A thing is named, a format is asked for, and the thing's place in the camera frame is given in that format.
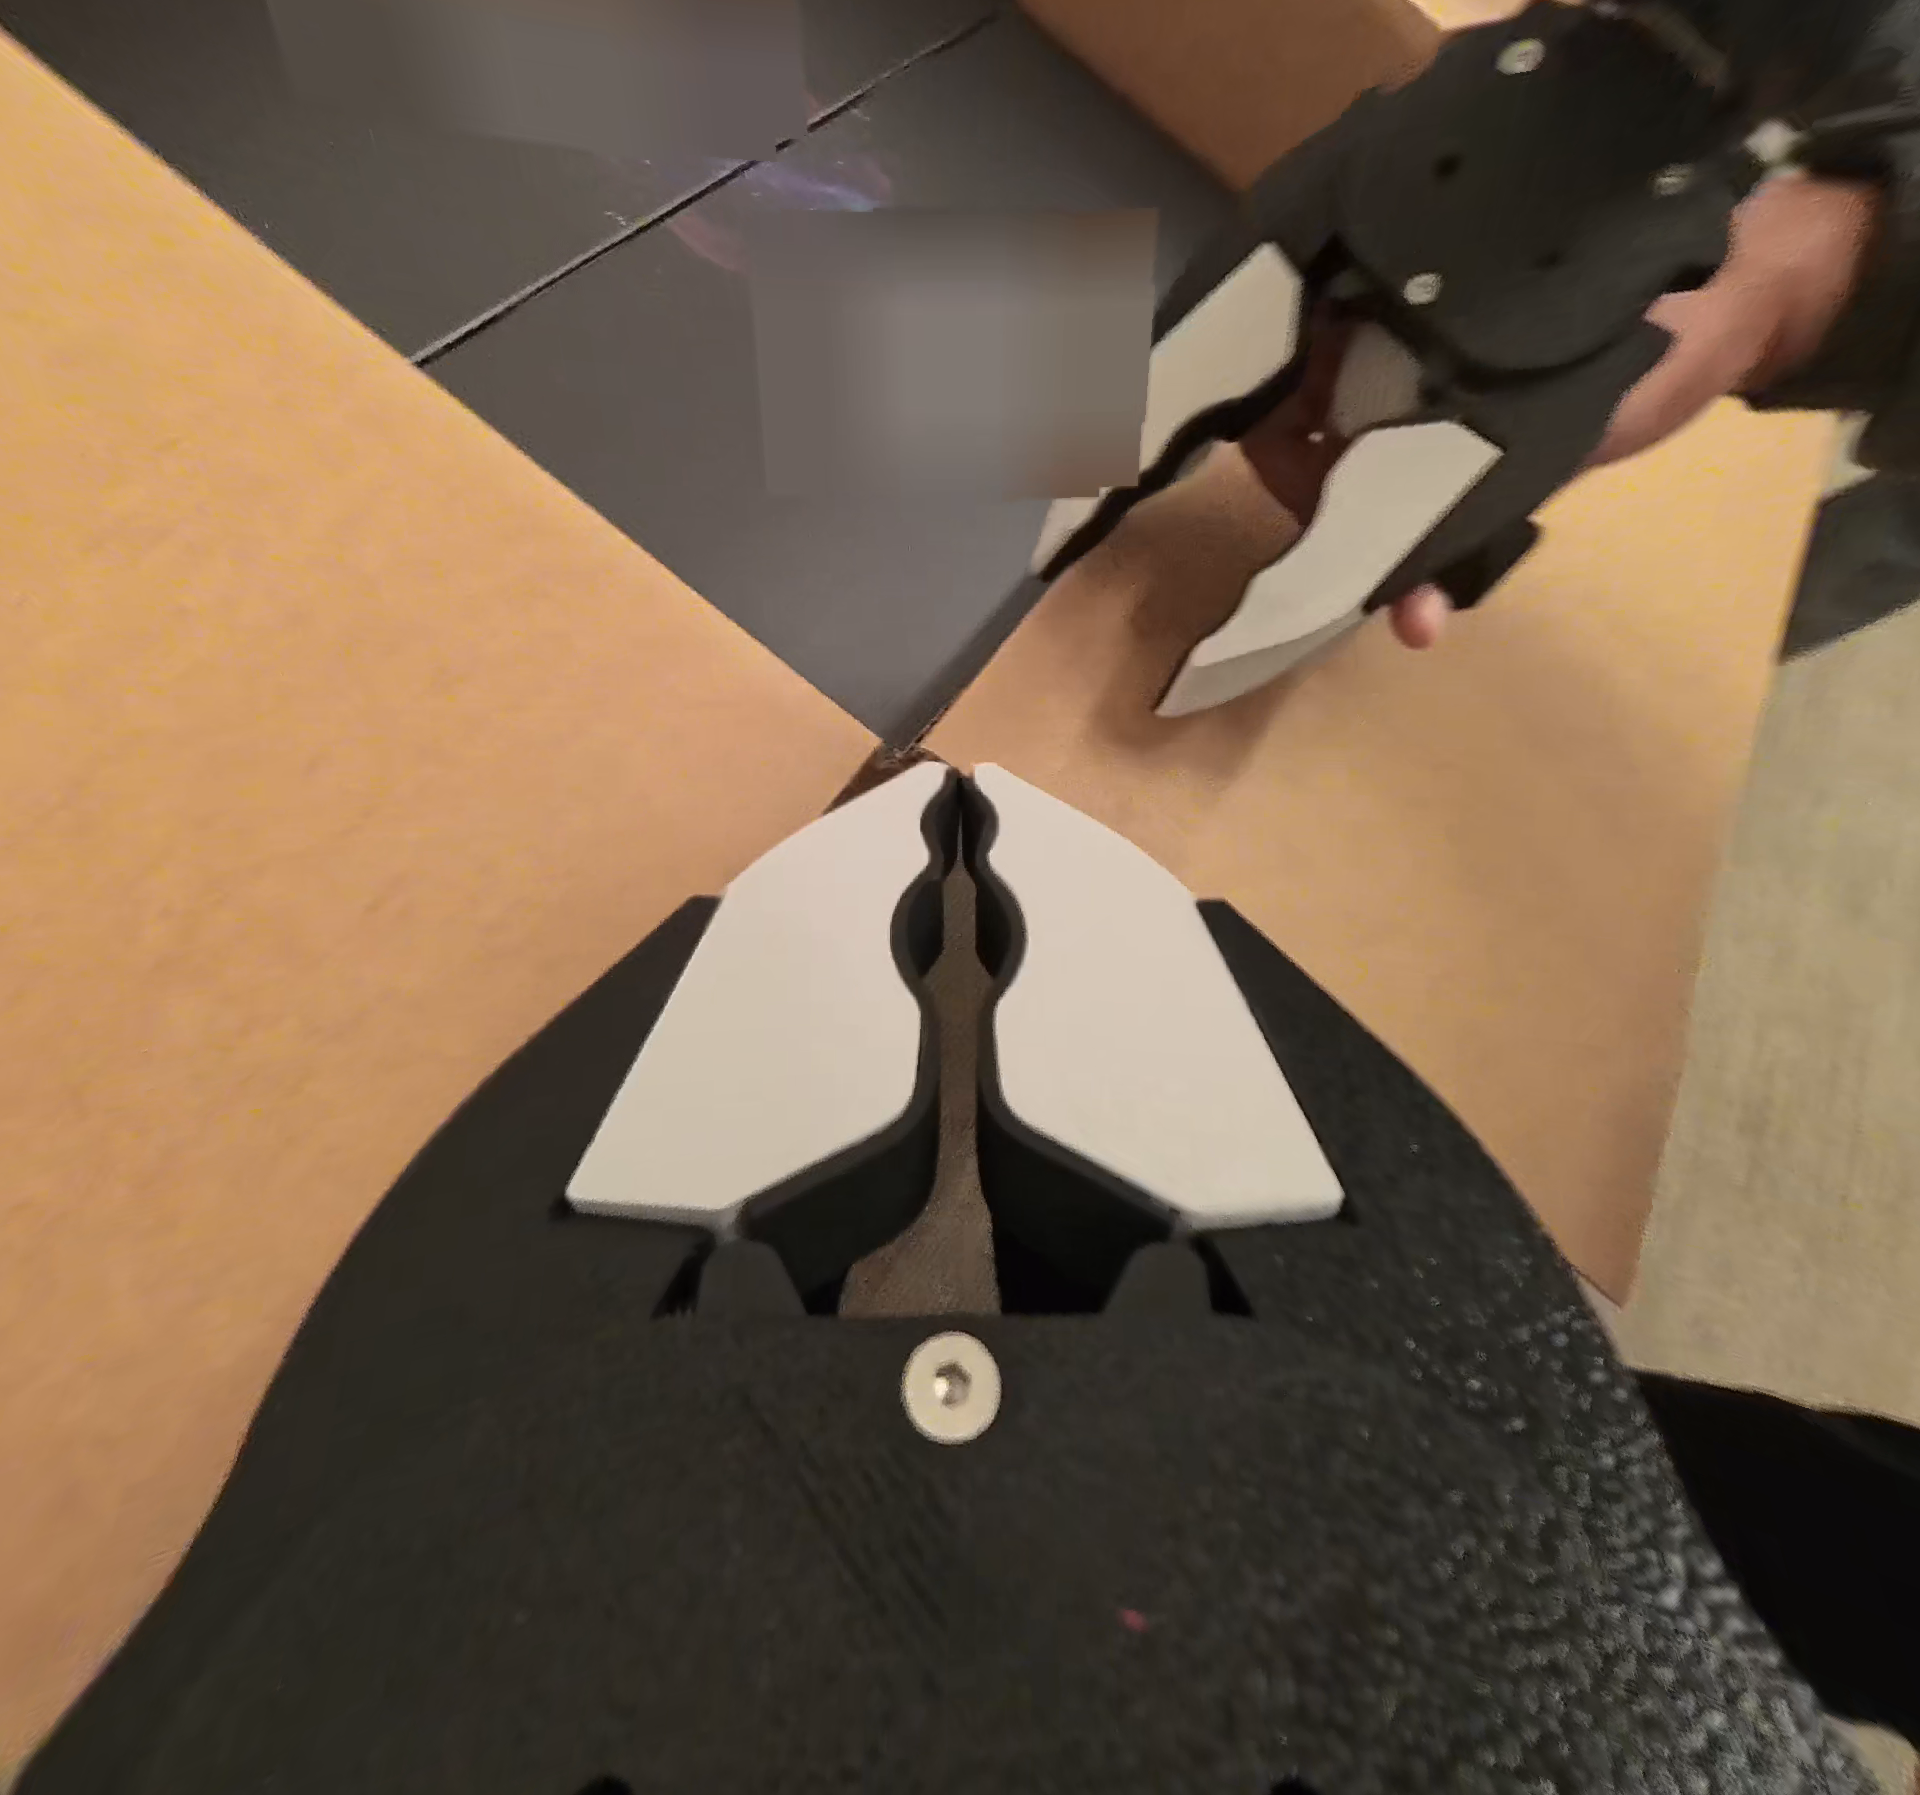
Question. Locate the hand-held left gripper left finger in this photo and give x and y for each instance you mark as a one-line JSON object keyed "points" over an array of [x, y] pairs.
{"points": [[779, 1045]]}

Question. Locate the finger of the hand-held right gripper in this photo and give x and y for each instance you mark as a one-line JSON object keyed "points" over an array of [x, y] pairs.
{"points": [[1221, 339], [1366, 534]]}

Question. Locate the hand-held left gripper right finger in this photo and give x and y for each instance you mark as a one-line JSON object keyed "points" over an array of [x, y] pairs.
{"points": [[1155, 1045]]}

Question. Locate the large cardboard box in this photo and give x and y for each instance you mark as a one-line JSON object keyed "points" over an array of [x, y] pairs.
{"points": [[299, 626]]}

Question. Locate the person's right hand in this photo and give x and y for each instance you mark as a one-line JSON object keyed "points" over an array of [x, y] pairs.
{"points": [[1784, 295]]}

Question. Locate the dark printed product box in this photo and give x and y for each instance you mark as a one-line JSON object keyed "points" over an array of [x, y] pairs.
{"points": [[630, 370], [120, 26]]}

